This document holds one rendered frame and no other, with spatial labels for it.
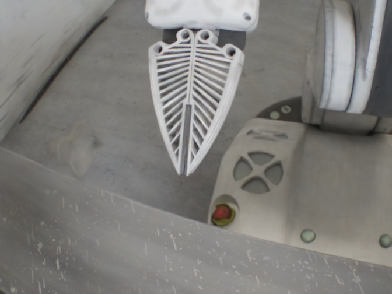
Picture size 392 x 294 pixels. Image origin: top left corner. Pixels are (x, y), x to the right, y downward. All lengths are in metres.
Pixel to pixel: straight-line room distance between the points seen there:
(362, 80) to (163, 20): 0.24
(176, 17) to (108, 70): 1.22
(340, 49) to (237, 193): 0.33
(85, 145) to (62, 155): 0.10
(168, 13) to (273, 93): 0.99
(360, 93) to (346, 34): 0.07
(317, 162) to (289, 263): 0.49
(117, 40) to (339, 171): 1.22
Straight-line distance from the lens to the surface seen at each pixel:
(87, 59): 1.65
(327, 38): 0.42
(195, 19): 0.31
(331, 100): 0.45
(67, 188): 0.35
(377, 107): 0.46
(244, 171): 0.67
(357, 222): 0.71
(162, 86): 0.32
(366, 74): 0.42
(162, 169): 1.13
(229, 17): 0.30
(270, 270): 0.28
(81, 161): 1.23
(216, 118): 0.30
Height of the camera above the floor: 0.93
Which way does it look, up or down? 53 degrees down
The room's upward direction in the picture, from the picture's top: 13 degrees counter-clockwise
